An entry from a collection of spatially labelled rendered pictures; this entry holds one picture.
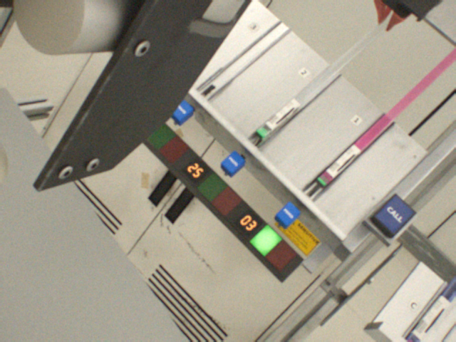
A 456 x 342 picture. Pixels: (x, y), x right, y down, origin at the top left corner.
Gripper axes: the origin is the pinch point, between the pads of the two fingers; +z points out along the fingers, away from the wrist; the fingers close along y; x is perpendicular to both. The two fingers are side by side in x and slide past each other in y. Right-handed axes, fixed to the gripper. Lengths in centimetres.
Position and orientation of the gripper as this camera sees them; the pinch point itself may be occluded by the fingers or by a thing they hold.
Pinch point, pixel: (387, 22)
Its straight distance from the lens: 112.5
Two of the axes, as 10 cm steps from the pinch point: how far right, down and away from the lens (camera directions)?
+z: -1.3, 4.2, 9.0
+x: -7.0, 6.1, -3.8
